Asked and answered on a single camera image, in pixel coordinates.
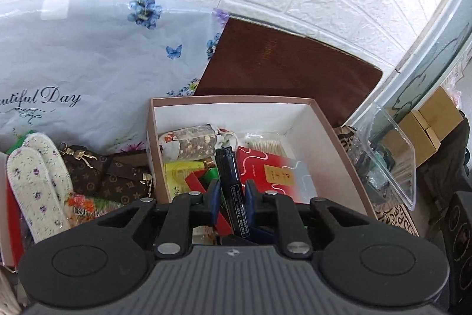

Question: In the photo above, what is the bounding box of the green packet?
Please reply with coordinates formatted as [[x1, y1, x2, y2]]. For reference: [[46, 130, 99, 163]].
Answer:
[[7, 130, 34, 153]]

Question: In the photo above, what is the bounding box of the brown leather folder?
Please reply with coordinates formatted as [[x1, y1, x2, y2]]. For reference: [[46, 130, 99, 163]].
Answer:
[[194, 17, 384, 129]]

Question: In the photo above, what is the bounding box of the black patterned box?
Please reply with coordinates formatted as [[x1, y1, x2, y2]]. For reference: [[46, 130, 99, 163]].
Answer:
[[440, 191, 472, 312]]

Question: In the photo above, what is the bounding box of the mixed nut snack packet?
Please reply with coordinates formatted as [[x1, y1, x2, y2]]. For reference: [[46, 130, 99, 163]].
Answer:
[[158, 124, 222, 162]]

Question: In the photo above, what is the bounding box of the red green card box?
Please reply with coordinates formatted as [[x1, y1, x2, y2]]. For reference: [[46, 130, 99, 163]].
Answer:
[[185, 167, 233, 231]]

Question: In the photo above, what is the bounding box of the floral plastic bag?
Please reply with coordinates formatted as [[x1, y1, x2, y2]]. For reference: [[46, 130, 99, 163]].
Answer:
[[0, 0, 231, 153]]

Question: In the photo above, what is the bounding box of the dark cloth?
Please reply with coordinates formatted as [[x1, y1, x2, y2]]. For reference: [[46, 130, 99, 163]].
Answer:
[[417, 116, 472, 223]]

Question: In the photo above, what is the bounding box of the clear plastic container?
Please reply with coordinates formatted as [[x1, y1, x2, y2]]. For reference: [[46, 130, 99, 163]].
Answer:
[[345, 103, 417, 210]]

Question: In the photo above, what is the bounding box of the floral insole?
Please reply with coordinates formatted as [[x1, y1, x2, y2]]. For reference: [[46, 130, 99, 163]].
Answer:
[[24, 132, 74, 198], [6, 148, 71, 244]]

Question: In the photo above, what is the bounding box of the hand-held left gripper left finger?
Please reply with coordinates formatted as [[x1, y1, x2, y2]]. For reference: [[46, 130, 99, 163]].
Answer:
[[96, 179, 222, 259]]

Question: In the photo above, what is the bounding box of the yellow green box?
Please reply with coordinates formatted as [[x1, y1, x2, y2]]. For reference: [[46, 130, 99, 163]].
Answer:
[[163, 160, 218, 203]]

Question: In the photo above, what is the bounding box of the brown monogram purse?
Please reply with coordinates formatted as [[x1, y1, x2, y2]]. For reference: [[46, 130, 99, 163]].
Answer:
[[59, 142, 153, 205]]

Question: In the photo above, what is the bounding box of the brown cardboard box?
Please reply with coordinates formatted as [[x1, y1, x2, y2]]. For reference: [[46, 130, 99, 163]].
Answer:
[[147, 97, 378, 223]]

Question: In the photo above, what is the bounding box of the cotton swab packet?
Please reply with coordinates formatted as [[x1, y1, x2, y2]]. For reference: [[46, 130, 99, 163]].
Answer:
[[241, 132, 288, 157]]

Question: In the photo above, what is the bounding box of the white printed packet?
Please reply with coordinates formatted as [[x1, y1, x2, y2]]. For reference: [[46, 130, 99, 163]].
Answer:
[[217, 130, 238, 149]]

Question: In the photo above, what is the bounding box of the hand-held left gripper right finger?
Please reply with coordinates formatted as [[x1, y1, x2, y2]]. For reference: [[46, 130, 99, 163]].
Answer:
[[245, 179, 370, 259]]

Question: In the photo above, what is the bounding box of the light blue printed board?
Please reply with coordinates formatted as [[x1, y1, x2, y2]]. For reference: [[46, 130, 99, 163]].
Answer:
[[380, 0, 472, 116]]

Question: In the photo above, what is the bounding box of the orange snack bag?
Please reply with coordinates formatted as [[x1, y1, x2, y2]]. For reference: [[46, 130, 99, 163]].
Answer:
[[64, 191, 126, 227]]

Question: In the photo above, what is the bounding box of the small kraft cardboard box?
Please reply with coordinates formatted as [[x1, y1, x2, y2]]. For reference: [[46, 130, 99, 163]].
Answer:
[[418, 86, 464, 148], [380, 112, 439, 168]]

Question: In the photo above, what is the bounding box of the red white envelope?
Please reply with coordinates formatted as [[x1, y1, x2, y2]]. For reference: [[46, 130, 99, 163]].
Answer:
[[236, 146, 318, 205]]

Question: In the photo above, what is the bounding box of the black marker pen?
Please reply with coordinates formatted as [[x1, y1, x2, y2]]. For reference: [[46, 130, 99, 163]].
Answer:
[[214, 146, 253, 240]]

